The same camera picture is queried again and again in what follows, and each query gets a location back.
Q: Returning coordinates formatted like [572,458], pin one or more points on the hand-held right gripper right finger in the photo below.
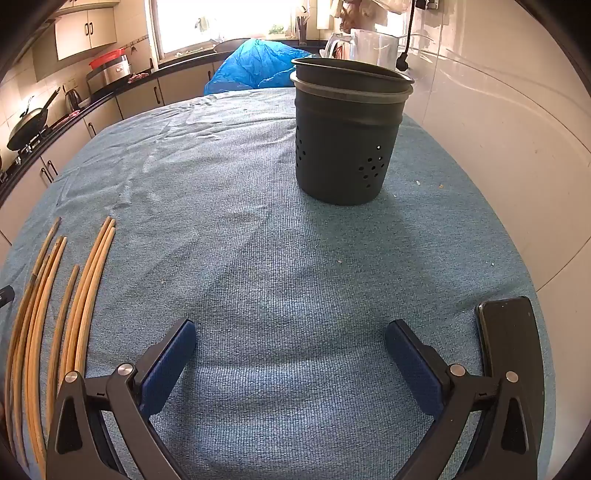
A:
[413,364]

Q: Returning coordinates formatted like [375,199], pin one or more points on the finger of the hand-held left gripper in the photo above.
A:
[5,295]

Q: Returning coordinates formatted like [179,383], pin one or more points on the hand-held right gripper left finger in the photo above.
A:
[166,364]

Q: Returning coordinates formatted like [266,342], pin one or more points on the bunch of wooden chopsticks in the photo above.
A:
[92,281]

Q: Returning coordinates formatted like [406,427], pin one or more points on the dark perforated utensil holder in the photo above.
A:
[341,152]

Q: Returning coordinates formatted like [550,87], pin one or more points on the black smartphone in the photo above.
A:
[508,332]

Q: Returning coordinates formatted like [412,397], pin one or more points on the gas stove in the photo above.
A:
[32,145]

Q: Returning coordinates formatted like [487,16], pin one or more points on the blue tablecloth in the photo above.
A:
[277,258]

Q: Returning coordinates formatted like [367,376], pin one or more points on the black wok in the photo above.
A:
[27,127]

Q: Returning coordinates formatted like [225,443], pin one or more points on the steel kettle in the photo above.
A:
[72,99]

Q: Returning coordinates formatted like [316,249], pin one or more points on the silver rice cooker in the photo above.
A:
[108,76]

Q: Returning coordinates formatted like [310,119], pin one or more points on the red plastic basin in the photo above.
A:
[106,60]

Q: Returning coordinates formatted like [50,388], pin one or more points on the black kitchen countertop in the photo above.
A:
[184,62]

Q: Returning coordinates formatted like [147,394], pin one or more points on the blue plastic bag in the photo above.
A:
[249,64]

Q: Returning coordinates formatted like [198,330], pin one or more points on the clear plastic pitcher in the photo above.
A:
[369,46]

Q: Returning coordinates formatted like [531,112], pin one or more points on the green cloth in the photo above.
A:
[203,25]

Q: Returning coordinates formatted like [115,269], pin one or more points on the kitchen window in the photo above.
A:
[221,23]

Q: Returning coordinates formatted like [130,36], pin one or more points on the green container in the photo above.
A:
[277,29]

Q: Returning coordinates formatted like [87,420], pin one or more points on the brown hanging bundle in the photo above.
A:
[353,16]

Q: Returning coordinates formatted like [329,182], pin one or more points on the cream upper wall cabinets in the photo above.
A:
[85,32]

